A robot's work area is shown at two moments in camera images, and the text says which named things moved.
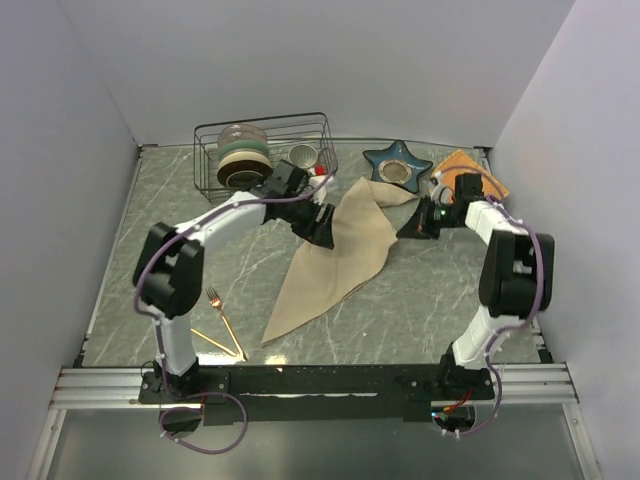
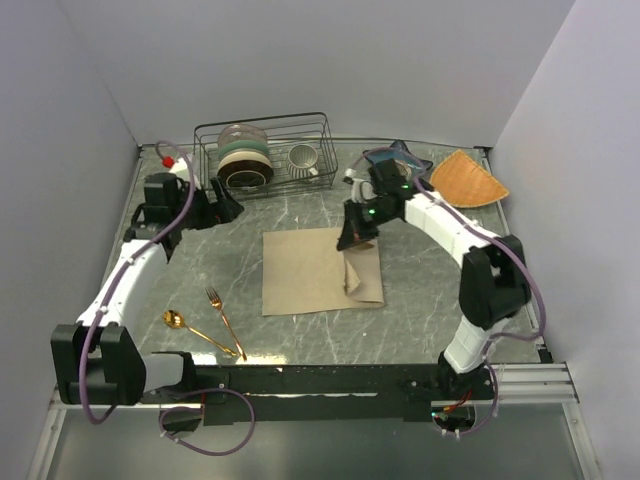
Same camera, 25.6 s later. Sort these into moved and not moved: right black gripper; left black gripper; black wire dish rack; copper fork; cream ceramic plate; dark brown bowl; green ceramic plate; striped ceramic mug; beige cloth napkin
Moved: beige cloth napkin; right black gripper; left black gripper
Not moved: dark brown bowl; green ceramic plate; copper fork; cream ceramic plate; striped ceramic mug; black wire dish rack
